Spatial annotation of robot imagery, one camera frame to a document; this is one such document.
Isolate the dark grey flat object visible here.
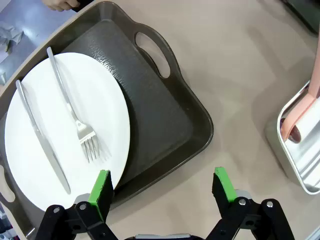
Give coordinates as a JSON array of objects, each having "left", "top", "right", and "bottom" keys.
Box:
[{"left": 281, "top": 0, "right": 320, "bottom": 35}]

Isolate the crumpled grey sheet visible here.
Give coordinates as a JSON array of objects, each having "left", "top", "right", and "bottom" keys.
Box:
[{"left": 0, "top": 21, "right": 25, "bottom": 54}]

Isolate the silver fork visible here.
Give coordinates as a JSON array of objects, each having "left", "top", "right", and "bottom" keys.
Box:
[{"left": 46, "top": 46, "right": 112, "bottom": 164}]

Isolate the silver table knife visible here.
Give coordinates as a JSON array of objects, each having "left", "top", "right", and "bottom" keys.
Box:
[{"left": 15, "top": 79, "right": 72, "bottom": 195}]

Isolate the rectangular steel container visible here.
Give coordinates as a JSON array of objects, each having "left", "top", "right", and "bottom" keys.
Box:
[{"left": 264, "top": 81, "right": 320, "bottom": 195}]

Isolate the pink lint roller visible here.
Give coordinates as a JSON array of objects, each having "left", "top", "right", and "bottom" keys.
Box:
[{"left": 281, "top": 0, "right": 320, "bottom": 173}]

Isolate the white round plate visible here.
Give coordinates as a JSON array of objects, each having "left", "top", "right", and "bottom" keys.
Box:
[{"left": 4, "top": 51, "right": 131, "bottom": 212}]

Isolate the person's right hand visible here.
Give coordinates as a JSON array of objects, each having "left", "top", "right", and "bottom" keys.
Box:
[{"left": 41, "top": 0, "right": 81, "bottom": 12}]

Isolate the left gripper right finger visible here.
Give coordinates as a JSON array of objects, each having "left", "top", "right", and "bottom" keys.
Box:
[{"left": 204, "top": 166, "right": 296, "bottom": 240}]

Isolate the dark brown serving tray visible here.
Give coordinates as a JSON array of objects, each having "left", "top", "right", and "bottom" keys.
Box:
[{"left": 0, "top": 1, "right": 215, "bottom": 238}]

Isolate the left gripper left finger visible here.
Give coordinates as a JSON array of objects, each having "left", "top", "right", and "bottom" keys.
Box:
[{"left": 33, "top": 169, "right": 118, "bottom": 240}]

